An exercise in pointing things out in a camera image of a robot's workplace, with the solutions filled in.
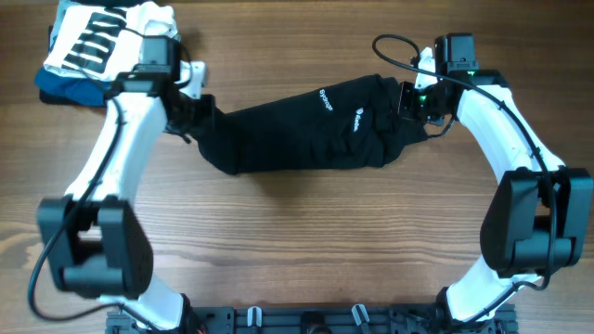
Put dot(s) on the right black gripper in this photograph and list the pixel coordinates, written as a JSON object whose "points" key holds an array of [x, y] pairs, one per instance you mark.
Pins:
{"points": [[406, 100]]}

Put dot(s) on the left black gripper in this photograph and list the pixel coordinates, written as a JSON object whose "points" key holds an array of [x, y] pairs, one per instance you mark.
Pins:
{"points": [[209, 109]]}

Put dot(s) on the black branded t-shirt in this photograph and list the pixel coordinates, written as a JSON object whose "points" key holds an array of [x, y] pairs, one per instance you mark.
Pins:
{"points": [[343, 126]]}

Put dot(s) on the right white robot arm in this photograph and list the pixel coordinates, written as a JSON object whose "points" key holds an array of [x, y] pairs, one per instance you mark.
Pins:
{"points": [[537, 220]]}

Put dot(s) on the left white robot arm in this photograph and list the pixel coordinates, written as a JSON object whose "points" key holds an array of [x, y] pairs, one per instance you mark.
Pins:
{"points": [[94, 245]]}

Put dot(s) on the blue folded garment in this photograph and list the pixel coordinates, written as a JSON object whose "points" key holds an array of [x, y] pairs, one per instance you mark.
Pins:
{"points": [[58, 85]]}

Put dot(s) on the black folded bottom garment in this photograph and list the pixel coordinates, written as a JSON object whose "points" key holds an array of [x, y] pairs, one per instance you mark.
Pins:
{"points": [[85, 99]]}

